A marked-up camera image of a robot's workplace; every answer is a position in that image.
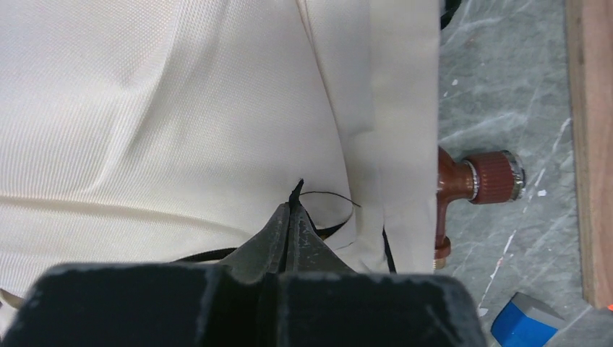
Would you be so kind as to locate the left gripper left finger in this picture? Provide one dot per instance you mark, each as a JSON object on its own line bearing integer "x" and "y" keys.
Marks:
{"x": 264, "y": 253}

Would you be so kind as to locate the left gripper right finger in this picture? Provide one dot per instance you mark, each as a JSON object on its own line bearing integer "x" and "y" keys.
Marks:
{"x": 306, "y": 252}

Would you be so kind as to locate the cream canvas backpack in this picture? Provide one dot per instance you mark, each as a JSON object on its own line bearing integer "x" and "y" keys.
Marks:
{"x": 137, "y": 131}

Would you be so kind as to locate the blue grey eraser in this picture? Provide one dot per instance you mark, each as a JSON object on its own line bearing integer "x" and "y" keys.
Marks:
{"x": 526, "y": 321}

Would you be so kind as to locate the brown pipe tee fitting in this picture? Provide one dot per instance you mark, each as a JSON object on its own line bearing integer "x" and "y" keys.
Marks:
{"x": 482, "y": 179}

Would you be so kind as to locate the wooden board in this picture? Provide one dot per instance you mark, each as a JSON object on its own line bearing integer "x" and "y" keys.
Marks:
{"x": 589, "y": 47}

